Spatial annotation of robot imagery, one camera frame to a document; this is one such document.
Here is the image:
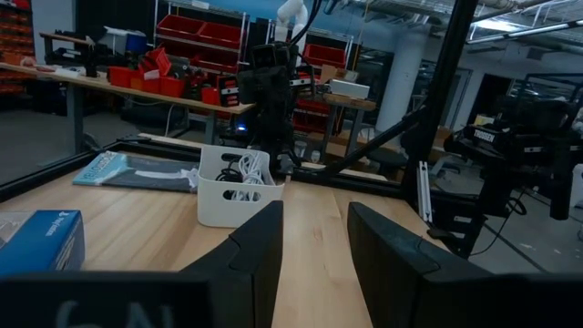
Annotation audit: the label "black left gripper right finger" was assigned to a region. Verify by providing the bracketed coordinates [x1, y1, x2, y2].
[347, 201, 493, 328]

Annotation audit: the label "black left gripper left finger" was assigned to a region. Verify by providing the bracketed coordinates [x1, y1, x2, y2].
[181, 199, 285, 328]

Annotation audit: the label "white USB-C cable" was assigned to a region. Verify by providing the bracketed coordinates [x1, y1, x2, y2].
[230, 152, 277, 202]

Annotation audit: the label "small red parts bin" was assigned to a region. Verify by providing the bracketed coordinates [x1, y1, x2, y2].
[200, 86, 222, 108]
[159, 76, 188, 98]
[107, 67, 138, 89]

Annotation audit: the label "large red storage bin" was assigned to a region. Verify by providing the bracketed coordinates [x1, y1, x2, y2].
[157, 15, 205, 41]
[303, 43, 348, 69]
[198, 22, 243, 50]

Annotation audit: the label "white plastic bin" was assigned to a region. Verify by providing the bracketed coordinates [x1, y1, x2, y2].
[196, 144, 286, 229]

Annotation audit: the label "white flat box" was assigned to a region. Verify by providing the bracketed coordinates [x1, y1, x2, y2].
[328, 79, 371, 100]

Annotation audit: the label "white aluminium extrusion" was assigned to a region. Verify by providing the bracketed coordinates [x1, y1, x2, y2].
[416, 159, 433, 224]

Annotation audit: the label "small wooden side table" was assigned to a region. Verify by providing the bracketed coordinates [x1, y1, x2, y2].
[322, 92, 377, 159]

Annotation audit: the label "wooden workbench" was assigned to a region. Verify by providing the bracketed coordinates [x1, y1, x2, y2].
[0, 61, 256, 147]

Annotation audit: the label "white building column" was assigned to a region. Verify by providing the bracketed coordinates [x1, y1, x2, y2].
[375, 31, 432, 133]

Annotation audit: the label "blue container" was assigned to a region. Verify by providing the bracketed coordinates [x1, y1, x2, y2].
[125, 32, 148, 56]

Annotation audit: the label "dark flat package blue label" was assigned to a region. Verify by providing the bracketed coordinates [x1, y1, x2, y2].
[72, 149, 201, 193]

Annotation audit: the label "blue cardboard box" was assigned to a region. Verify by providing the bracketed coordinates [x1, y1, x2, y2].
[0, 209, 87, 277]

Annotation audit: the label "orange storage bin rack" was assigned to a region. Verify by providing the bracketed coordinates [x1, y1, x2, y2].
[0, 0, 34, 96]

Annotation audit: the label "ceiling light bar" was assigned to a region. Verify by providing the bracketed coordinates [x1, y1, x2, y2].
[466, 17, 583, 46]

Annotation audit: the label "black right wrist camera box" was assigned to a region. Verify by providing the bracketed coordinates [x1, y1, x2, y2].
[249, 41, 292, 70]

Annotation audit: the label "black table frame rail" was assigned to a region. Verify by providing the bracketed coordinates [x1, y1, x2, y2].
[291, 164, 412, 198]
[0, 136, 204, 202]

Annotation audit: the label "black diagonal frame strut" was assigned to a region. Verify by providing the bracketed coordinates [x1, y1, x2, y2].
[318, 107, 429, 179]

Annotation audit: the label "black vertical frame post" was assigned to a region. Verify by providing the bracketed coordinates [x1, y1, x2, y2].
[400, 0, 479, 206]

